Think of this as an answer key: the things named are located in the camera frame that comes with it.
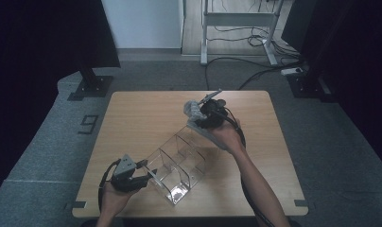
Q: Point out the clear acrylic organizer box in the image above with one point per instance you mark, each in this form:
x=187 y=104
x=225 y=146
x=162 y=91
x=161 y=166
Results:
x=179 y=164

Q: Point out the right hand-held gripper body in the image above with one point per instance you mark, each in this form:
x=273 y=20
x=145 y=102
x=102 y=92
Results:
x=212 y=113

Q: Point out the dark curtain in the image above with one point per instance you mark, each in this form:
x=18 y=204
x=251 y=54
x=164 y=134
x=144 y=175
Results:
x=353 y=63
x=38 y=63

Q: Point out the white power strip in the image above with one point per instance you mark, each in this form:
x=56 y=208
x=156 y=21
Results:
x=291 y=71

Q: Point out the grey fluffy cloth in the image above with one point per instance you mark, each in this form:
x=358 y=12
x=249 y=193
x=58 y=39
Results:
x=195 y=110

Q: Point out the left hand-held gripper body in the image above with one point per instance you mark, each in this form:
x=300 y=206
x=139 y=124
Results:
x=124 y=176

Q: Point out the person's right hand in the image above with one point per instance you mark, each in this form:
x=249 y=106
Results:
x=228 y=135

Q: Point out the white desk frame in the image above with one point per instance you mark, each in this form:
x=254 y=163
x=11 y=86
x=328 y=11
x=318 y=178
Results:
x=239 y=19

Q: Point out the person's left hand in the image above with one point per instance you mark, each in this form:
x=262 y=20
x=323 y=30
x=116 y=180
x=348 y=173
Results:
x=116 y=198

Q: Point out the black stand base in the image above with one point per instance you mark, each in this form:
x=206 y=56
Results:
x=305 y=86
x=94 y=86

